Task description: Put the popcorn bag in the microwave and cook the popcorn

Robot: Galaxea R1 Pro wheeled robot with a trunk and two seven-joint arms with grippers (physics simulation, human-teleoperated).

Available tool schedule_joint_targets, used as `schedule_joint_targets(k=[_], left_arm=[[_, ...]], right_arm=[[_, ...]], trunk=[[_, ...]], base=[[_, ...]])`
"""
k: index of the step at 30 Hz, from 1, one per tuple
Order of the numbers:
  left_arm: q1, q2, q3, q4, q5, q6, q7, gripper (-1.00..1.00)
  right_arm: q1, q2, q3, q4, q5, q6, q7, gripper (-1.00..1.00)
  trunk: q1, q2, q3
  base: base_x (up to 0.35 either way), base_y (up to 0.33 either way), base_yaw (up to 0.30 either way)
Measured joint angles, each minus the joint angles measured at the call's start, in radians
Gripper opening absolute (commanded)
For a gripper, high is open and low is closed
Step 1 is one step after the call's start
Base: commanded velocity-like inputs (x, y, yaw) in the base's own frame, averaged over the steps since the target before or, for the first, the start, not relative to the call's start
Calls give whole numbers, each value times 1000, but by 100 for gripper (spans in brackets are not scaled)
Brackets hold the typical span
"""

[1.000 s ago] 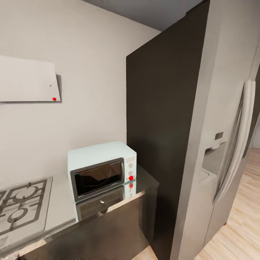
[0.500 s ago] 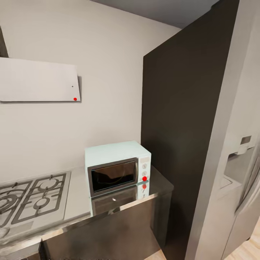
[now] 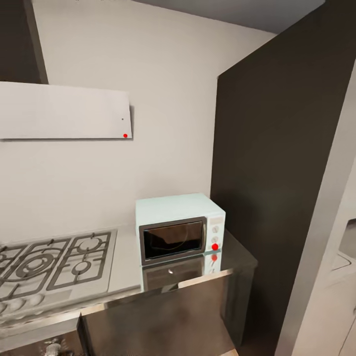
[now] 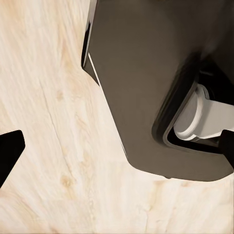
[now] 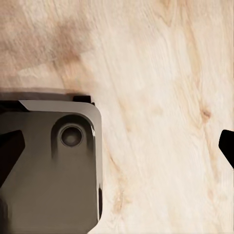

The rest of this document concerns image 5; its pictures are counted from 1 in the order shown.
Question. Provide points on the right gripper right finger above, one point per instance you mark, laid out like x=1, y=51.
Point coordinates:
x=226, y=145

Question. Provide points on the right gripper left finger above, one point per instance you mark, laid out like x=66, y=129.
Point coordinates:
x=12, y=144

